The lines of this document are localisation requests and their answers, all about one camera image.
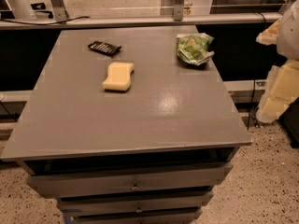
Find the yellow foam padded gripper finger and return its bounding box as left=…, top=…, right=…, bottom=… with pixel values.
left=256, top=60, right=299, bottom=123
left=256, top=19, right=281, bottom=46

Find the yellow sponge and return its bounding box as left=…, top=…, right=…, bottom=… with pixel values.
left=102, top=62, right=135, bottom=91

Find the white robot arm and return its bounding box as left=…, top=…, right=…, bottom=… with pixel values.
left=256, top=0, right=299, bottom=123

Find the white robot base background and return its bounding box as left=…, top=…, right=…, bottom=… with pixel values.
left=7, top=0, right=36, bottom=19

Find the green crumpled snack bag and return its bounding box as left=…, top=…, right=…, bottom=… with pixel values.
left=177, top=33, right=214, bottom=66

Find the black ridged rectangular object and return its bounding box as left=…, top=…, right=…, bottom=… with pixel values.
left=88, top=41, right=121, bottom=57

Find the grey drawer cabinet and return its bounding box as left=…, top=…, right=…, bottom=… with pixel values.
left=0, top=24, right=253, bottom=224

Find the middle grey drawer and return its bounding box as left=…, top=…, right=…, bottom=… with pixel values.
left=59, top=190, right=213, bottom=217

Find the grey drawer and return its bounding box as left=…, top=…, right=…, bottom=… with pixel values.
left=64, top=207, right=202, bottom=224
left=59, top=190, right=213, bottom=217
left=27, top=161, right=233, bottom=198

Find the bottom grey drawer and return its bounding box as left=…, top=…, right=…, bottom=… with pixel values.
left=64, top=207, right=202, bottom=224

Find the top grey drawer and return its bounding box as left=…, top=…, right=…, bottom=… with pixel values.
left=27, top=161, right=233, bottom=198

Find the black cable on rail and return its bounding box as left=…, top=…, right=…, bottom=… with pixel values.
left=0, top=15, right=92, bottom=26

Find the grey metal rail fence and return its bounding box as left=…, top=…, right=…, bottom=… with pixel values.
left=1, top=0, right=295, bottom=30

